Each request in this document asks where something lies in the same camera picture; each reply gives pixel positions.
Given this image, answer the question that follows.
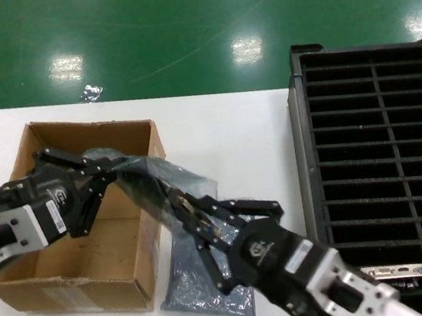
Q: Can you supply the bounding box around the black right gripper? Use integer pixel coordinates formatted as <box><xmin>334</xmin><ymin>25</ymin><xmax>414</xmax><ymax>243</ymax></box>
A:
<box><xmin>168</xmin><ymin>174</ymin><xmax>345</xmax><ymax>316</ymax></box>

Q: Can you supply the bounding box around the flat grey antistatic bag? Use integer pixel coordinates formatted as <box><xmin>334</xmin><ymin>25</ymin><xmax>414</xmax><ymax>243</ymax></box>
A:
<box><xmin>144</xmin><ymin>175</ymin><xmax>272</xmax><ymax>316</ymax></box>

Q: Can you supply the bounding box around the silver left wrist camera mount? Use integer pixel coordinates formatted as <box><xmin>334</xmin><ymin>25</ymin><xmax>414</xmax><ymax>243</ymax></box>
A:
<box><xmin>0</xmin><ymin>201</ymin><xmax>52</xmax><ymax>278</ymax></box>

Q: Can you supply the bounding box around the shiny foil scrap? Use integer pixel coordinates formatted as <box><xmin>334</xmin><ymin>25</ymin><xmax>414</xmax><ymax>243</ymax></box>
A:
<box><xmin>77</xmin><ymin>83</ymin><xmax>107</xmax><ymax>105</ymax></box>

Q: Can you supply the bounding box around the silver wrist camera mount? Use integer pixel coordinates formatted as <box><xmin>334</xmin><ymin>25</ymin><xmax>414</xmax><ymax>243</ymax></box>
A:
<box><xmin>0</xmin><ymin>201</ymin><xmax>52</xmax><ymax>278</ymax></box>
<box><xmin>301</xmin><ymin>243</ymin><xmax>403</xmax><ymax>316</ymax></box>

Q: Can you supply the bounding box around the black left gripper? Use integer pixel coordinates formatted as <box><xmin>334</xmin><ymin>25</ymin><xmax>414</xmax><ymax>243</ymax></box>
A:
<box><xmin>0</xmin><ymin>139</ymin><xmax>117</xmax><ymax>252</ymax></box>

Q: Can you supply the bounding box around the grey antistatic bag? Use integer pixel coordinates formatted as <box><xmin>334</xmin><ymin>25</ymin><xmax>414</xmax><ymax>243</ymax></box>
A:
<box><xmin>144</xmin><ymin>175</ymin><xmax>272</xmax><ymax>316</ymax></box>
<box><xmin>80</xmin><ymin>133</ymin><xmax>226</xmax><ymax>258</ymax></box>

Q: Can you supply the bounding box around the black slotted plastic container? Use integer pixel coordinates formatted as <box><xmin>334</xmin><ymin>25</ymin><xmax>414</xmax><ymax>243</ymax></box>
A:
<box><xmin>280</xmin><ymin>29</ymin><xmax>422</xmax><ymax>316</ymax></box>

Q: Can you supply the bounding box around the brown cardboard box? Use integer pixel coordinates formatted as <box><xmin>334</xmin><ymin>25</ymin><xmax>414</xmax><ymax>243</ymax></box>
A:
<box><xmin>0</xmin><ymin>106</ymin><xmax>185</xmax><ymax>316</ymax></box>

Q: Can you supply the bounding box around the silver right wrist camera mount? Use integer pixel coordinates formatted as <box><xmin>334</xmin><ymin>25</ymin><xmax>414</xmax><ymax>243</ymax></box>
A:
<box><xmin>301</xmin><ymin>243</ymin><xmax>403</xmax><ymax>316</ymax></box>

